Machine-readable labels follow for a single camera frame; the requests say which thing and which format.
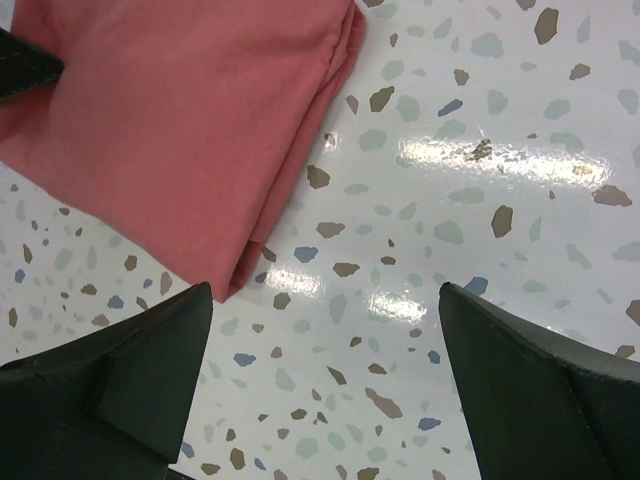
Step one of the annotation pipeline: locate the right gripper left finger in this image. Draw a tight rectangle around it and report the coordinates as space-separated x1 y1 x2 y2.
1 282 213 480

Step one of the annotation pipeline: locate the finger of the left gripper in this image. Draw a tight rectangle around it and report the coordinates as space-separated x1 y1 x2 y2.
1 28 65 104

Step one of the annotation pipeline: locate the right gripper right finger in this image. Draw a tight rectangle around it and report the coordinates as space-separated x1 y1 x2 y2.
438 282 639 479

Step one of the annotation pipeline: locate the dusty pink t shirt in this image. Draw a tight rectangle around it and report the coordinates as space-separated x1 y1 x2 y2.
1 1 366 302

